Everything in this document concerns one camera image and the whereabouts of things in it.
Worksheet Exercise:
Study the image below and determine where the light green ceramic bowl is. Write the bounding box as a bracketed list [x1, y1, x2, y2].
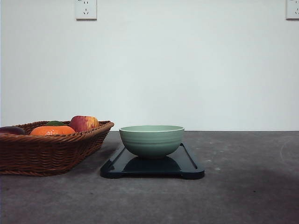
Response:
[119, 125, 185, 157]

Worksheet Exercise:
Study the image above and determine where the dark teal rectangular tray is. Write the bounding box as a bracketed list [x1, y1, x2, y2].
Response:
[100, 143, 205, 179]

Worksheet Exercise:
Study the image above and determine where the white wall socket right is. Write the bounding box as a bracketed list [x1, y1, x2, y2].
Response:
[286, 0, 299, 20]

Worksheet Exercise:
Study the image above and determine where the white wall socket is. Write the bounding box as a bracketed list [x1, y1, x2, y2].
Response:
[75, 0, 97, 22]
[286, 0, 299, 20]

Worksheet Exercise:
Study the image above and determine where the brown wicker basket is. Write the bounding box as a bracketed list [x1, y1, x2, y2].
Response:
[0, 120, 114, 176]

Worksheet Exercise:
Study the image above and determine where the dark green fruit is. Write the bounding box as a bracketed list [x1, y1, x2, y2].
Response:
[46, 120, 67, 126]

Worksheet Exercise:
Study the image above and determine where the red yellow apple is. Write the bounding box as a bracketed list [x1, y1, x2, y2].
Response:
[69, 115, 100, 132]

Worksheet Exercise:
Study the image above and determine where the dark purple fruit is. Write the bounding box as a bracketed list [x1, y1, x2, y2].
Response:
[0, 126, 25, 134]

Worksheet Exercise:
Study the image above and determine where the orange tangerine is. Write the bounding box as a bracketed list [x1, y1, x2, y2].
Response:
[30, 126, 75, 135]

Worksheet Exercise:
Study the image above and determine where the white wall socket left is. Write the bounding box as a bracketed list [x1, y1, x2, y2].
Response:
[75, 0, 97, 22]

